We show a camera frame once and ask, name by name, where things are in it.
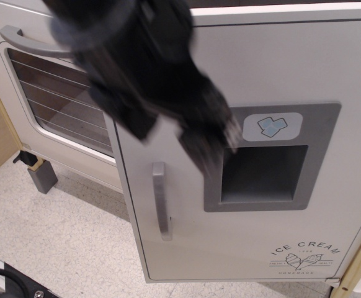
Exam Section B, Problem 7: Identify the grey kitchen leg foot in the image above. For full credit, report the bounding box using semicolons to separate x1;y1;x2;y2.
28;161;58;194

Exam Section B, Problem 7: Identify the grey fridge door handle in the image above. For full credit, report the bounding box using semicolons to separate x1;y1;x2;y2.
152;161;172;241

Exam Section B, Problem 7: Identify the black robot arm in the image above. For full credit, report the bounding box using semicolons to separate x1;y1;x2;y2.
46;1;241;176

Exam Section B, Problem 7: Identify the beige wooden side frame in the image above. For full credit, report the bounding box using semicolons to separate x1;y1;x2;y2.
332;192;361;298

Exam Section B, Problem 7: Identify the grey ice dispenser panel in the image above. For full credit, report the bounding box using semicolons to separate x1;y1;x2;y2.
204;102;341;212

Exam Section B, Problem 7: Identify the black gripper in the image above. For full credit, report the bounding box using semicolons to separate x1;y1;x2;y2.
71;29;241;177

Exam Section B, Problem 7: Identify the black clamp on leg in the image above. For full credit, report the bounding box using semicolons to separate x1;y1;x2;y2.
12;150;38;167

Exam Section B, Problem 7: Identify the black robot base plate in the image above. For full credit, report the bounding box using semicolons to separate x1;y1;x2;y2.
0;262;60;297

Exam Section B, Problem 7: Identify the white toy oven door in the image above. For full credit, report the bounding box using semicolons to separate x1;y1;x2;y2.
0;1;122;192

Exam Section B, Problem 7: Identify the white toy fridge door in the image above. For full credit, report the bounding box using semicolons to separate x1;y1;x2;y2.
114;1;361;283

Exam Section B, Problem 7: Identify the grey oven door handle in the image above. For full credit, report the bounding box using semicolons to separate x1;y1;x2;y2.
0;25;73;58

